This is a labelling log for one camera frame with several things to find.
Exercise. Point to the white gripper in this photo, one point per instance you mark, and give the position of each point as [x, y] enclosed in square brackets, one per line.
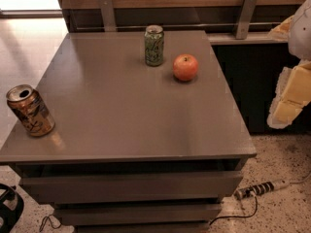
[301, 33]

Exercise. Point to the green soda can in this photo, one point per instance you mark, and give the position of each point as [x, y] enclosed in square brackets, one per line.
[154, 45]

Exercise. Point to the orange soda can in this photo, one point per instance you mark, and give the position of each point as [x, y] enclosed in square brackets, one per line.
[29, 107]

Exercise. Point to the red apple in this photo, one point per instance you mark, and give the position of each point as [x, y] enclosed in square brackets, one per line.
[185, 67]

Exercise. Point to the white power strip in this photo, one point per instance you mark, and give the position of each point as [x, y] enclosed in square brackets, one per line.
[260, 189]

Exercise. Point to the grey drawer cabinet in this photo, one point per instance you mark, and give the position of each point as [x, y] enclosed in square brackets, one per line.
[134, 149]

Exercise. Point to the black chair base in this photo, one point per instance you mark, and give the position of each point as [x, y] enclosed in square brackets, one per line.
[11, 208]

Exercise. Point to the right metal wall bracket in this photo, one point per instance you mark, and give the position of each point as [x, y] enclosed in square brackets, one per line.
[244, 20]

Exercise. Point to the metal wall bracket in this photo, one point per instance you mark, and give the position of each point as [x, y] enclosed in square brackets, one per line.
[244, 20]
[108, 15]

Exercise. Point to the left metal wall bracket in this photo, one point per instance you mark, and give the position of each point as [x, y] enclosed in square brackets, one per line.
[108, 15]

